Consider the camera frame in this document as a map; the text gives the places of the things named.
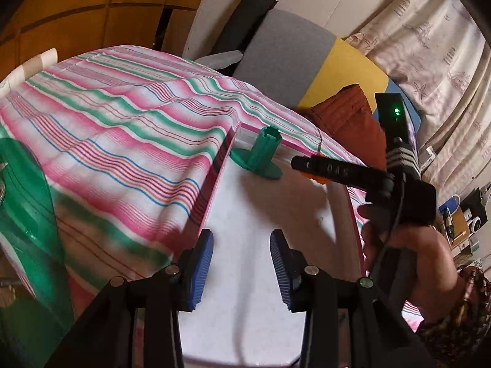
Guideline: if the blue foam mat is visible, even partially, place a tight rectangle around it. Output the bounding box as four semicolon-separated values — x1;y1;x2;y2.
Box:
404;98;423;139

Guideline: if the grey foam mat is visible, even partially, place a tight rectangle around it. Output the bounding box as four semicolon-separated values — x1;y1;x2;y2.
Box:
232;9;337;110

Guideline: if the small orange plastic piece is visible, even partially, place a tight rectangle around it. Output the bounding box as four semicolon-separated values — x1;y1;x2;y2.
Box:
301;171;327;185

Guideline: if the white tray with pink rim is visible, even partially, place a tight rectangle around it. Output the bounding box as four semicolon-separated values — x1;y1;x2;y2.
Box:
180;123;365;368

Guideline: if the rust red pillow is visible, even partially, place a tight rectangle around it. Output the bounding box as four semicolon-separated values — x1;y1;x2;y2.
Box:
305;84;388;171

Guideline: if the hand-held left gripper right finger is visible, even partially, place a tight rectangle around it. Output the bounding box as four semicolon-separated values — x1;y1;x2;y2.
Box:
269;229;438;368

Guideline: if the white carton box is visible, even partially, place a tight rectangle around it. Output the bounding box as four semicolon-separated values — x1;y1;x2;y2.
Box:
420;146;436;173

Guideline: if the striped blanket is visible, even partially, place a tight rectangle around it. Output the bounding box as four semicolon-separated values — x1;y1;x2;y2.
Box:
0;45;423;334

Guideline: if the beige printed curtain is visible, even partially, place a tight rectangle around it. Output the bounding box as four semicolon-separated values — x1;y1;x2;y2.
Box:
343;0;491;200

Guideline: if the person's right forearm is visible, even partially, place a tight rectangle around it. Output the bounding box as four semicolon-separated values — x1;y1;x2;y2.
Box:
416;266;491;368

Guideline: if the black box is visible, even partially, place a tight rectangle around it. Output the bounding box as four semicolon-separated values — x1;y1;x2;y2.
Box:
460;188;485;219

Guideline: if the green plastic spool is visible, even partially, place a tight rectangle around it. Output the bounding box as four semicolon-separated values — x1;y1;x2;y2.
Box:
229;126;284;181

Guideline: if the yellow foam mat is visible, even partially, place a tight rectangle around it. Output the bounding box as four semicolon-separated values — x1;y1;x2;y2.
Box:
297;37;390;113

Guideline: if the person's right hand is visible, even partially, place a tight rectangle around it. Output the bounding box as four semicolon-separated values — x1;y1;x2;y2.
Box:
357;203;459;324

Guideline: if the wooden wardrobe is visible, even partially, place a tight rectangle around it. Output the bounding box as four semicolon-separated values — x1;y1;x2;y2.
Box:
0;0;215;81

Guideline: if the white tube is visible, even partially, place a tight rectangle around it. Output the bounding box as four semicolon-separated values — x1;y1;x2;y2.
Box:
0;48;58;98

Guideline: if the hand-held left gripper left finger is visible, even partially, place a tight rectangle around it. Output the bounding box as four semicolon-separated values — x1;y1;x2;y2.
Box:
46;229;215;368

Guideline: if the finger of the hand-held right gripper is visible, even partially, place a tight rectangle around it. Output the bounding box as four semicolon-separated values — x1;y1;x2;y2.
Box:
291;155;396;192

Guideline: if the black rolled mat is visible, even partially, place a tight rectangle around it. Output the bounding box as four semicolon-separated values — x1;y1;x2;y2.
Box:
210;0;279;75

